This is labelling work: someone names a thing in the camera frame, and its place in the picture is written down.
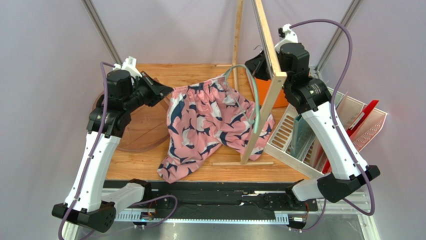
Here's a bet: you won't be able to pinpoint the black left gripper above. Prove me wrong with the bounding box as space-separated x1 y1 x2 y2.
123 71 173 113

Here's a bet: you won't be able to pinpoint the pink shark print shorts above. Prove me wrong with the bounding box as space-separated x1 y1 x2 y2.
157 76 255 184

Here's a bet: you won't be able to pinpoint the mint green clothes hanger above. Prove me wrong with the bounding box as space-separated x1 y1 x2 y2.
222 47 264 133

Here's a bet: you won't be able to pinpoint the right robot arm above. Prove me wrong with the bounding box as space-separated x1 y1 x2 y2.
276 43 381 203

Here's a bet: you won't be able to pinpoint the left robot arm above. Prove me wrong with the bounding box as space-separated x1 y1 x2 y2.
52 69 173 233

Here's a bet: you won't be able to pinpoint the orange board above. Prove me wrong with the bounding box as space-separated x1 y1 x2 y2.
255 78 290 109

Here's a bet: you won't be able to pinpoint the wooden hanging rack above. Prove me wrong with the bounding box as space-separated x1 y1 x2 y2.
211 0 288 167

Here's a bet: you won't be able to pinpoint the transparent pink plastic basin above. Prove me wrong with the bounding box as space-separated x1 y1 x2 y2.
85 92 169 153

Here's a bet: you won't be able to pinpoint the white plastic file rack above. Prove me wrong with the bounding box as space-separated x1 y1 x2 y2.
264 92 388 178

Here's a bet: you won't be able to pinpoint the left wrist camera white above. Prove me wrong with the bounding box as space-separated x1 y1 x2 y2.
112 56 142 80

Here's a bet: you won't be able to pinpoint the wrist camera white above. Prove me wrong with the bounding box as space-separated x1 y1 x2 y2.
274 24 299 53
112 56 142 80

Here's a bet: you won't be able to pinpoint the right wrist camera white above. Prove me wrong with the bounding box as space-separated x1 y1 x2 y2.
274 24 299 53

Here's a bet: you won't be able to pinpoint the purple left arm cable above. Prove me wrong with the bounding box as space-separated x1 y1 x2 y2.
58 61 116 240

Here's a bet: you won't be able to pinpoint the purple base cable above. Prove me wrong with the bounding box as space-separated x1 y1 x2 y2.
133 194 179 229

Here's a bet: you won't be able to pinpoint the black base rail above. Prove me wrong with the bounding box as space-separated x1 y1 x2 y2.
115 181 320 228

